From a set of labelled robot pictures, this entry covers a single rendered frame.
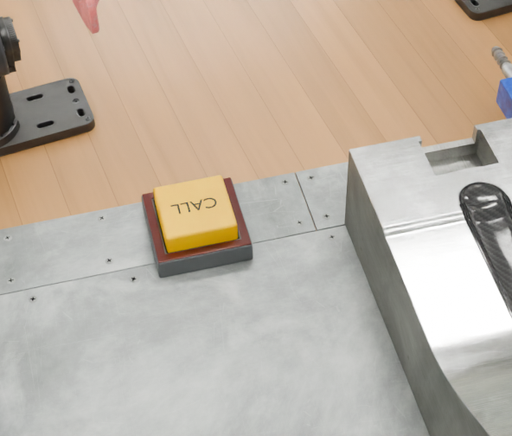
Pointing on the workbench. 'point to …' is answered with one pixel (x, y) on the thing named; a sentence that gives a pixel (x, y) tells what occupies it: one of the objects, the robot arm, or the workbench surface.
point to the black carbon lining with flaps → (509, 260)
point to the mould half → (451, 278)
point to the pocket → (460, 154)
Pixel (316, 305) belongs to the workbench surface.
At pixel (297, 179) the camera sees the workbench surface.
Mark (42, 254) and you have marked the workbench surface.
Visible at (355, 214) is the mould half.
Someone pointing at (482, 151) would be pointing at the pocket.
